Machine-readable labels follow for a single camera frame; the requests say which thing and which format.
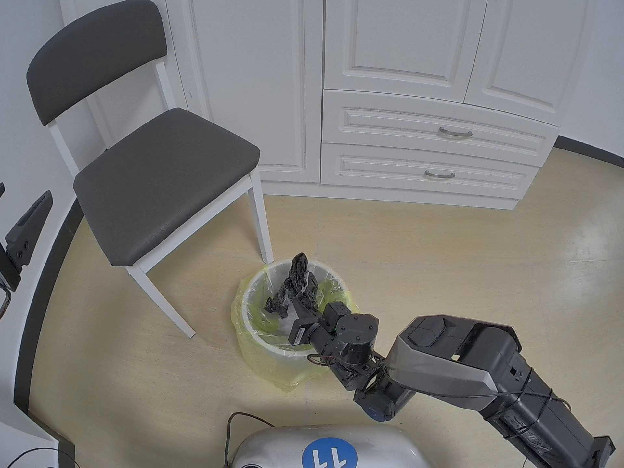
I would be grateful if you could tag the black plastic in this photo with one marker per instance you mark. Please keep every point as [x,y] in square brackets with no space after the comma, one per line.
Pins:
[297,276]

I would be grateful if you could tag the yellow plastic bag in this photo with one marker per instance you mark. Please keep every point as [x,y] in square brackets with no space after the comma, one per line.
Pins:
[273,373]

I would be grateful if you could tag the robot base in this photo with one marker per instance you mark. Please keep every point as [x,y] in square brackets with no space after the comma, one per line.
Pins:
[331,449]

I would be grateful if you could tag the white chair with grey cushions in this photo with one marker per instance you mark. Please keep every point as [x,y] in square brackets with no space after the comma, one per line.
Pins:
[161,173]

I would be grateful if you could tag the white trash bin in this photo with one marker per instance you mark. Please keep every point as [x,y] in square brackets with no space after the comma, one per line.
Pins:
[282,354]

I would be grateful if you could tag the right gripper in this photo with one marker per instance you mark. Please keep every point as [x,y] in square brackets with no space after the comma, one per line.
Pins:
[317,337]

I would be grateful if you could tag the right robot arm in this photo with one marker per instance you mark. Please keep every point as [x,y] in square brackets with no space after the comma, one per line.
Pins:
[463,359]

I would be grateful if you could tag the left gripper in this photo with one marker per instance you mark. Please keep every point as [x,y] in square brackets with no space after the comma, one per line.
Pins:
[9,271]

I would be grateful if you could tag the white wardrobe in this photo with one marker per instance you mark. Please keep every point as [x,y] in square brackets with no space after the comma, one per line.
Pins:
[390,42]

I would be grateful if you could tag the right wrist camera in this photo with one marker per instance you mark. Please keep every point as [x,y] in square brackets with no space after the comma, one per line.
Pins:
[337,315]

